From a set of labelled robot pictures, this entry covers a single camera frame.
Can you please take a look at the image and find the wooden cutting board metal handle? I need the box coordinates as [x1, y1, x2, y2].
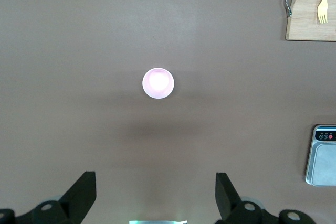
[284, 0, 336, 41]

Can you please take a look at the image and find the pink plastic cup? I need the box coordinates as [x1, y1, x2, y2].
[142, 67, 175, 100]

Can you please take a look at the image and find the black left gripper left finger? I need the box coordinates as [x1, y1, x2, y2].
[0, 171, 97, 224]

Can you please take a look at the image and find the silver digital kitchen scale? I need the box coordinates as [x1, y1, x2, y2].
[305, 124, 336, 187]

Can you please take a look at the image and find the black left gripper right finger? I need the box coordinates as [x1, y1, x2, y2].
[215, 173, 316, 224]

